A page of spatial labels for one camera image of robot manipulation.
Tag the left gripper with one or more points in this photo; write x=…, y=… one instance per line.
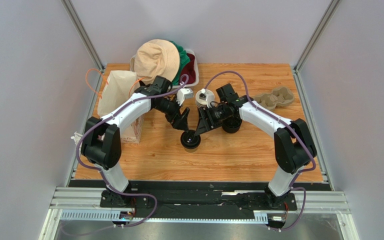
x=179, y=122

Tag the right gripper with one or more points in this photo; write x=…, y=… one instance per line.
x=206, y=116

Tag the single brown paper cup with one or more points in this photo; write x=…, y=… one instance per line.
x=190, y=150

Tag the white paper bag orange handles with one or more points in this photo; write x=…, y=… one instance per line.
x=116, y=90

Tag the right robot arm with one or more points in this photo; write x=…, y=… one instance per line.
x=294, y=146

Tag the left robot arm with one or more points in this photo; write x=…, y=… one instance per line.
x=100, y=146

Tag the stack of paper cups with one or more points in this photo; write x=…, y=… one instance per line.
x=200, y=103

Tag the stack of black lids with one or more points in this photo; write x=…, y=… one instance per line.
x=231, y=124

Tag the dark red cloth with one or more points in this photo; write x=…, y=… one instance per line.
x=189, y=70

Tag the green cloth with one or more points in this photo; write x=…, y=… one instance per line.
x=184, y=59

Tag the beige bucket hat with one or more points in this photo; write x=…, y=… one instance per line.
x=157, y=57

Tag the white plastic basket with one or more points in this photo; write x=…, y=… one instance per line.
x=163, y=59

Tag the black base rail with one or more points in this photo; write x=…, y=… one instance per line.
x=197, y=200

